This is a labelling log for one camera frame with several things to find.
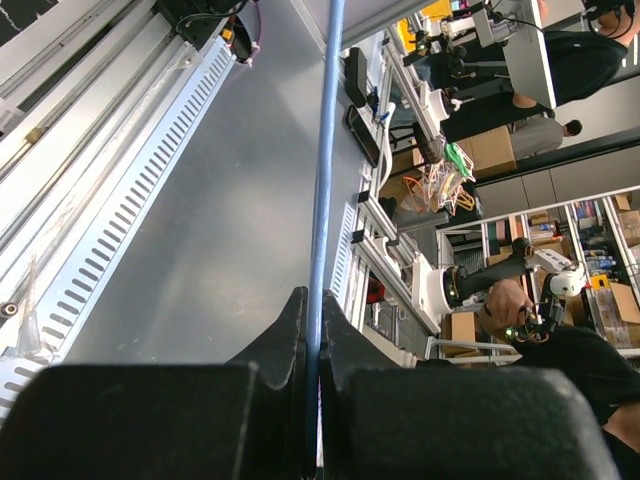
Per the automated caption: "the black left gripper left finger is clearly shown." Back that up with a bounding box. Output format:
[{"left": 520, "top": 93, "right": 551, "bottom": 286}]
[{"left": 1, "top": 287, "right": 308, "bottom": 479}]

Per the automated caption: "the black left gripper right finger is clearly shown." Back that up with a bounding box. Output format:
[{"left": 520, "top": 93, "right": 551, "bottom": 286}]
[{"left": 320, "top": 293, "right": 618, "bottom": 479}]

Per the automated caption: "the operator hand on controller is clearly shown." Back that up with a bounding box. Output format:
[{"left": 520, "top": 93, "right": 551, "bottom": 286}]
[{"left": 478, "top": 279, "right": 533, "bottom": 341}]

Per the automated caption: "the black smartphone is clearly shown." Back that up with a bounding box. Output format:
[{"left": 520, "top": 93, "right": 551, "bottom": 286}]
[{"left": 344, "top": 105, "right": 380, "bottom": 168}]

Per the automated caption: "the black device on bench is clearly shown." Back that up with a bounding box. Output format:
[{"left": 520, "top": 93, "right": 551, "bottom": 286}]
[{"left": 344, "top": 47, "right": 368, "bottom": 108}]

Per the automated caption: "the white slotted cable duct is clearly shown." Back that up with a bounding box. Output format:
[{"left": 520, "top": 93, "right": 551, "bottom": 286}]
[{"left": 1, "top": 38, "right": 234, "bottom": 417}]

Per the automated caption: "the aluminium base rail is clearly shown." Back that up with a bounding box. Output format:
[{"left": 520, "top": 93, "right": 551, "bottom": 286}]
[{"left": 0, "top": 0, "right": 211, "bottom": 281}]

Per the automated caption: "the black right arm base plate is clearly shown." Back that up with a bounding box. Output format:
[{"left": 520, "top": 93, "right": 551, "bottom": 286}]
[{"left": 154, "top": 0, "right": 248, "bottom": 50}]

